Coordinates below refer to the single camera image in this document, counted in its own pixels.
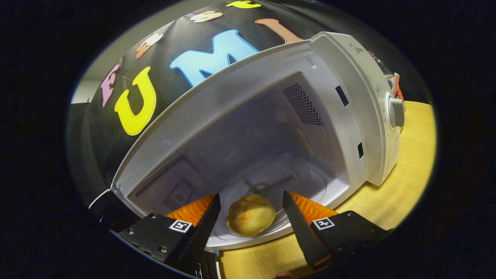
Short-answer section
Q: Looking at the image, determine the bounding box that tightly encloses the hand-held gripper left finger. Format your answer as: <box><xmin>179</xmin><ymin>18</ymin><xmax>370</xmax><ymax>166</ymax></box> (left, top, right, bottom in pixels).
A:
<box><xmin>110</xmin><ymin>193</ymin><xmax>221</xmax><ymax>272</ymax></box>

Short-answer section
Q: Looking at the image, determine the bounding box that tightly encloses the clear plastic water bottle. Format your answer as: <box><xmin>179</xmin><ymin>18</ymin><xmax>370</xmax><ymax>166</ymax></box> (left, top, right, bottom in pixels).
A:
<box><xmin>370</xmin><ymin>52</ymin><xmax>394</xmax><ymax>78</ymax></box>

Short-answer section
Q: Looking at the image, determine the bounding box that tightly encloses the glass microwave turntable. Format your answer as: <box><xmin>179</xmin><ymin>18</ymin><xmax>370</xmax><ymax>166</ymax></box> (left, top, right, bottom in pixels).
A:
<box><xmin>207</xmin><ymin>153</ymin><xmax>338</xmax><ymax>243</ymax></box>

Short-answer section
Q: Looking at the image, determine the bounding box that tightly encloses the golden bread bun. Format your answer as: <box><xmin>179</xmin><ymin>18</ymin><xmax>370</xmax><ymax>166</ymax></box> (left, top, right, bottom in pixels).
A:
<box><xmin>226</xmin><ymin>194</ymin><xmax>276</xmax><ymax>237</ymax></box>

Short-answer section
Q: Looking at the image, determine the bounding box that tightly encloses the white microwave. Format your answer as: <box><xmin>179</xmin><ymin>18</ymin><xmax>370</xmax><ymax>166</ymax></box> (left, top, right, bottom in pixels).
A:
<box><xmin>88</xmin><ymin>32</ymin><xmax>406</xmax><ymax>279</ymax></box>

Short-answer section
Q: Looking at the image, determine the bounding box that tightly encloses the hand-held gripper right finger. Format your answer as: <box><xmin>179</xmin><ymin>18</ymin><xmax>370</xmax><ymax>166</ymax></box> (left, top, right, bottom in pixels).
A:
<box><xmin>282</xmin><ymin>190</ymin><xmax>394</xmax><ymax>271</ymax></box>

